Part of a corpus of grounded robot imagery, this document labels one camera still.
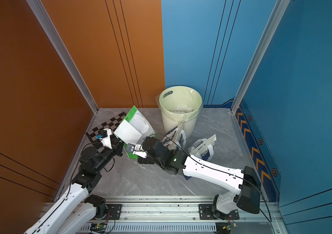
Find pale green trash bin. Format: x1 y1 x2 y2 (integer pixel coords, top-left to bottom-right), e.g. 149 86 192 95
155 86 203 138

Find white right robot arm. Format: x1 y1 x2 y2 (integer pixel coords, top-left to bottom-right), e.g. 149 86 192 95
129 137 262 219

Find aluminium corner post right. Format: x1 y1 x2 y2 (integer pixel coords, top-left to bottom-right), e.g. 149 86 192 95
230 0 290 114

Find aluminium corner post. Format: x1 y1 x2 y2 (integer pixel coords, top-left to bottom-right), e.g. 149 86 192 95
27 0 99 114
230 0 290 114

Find green white paper bag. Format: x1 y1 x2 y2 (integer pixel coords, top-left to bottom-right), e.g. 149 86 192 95
114 106 155 159

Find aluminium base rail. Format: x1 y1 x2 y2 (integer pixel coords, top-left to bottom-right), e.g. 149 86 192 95
39 195 278 234

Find aluminium corner post left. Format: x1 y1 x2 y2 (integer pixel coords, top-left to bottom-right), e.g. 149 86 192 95
27 0 99 114

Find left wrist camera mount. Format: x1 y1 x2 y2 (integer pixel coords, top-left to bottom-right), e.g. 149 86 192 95
97 128 112 149

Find black white chessboard box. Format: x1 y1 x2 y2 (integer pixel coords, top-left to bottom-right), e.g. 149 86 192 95
86 112 126 151

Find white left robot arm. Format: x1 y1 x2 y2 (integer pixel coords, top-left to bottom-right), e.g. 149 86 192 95
25 139 124 234

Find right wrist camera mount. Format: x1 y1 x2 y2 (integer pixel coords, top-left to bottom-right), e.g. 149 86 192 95
126 144 147 159

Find green circuit board left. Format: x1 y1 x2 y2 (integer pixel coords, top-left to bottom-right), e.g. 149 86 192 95
89 223 107 234

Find white paper scraps in bin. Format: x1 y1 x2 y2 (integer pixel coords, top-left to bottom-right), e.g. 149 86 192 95
171 105 193 115

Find white receipt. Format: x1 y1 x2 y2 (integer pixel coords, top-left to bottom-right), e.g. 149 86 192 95
114 119 146 144

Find blue white bag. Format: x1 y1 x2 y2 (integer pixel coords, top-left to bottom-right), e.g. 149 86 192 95
188 135 217 162
162 124 187 150

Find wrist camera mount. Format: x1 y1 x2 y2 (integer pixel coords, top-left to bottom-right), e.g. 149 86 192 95
126 144 147 159
97 128 112 149

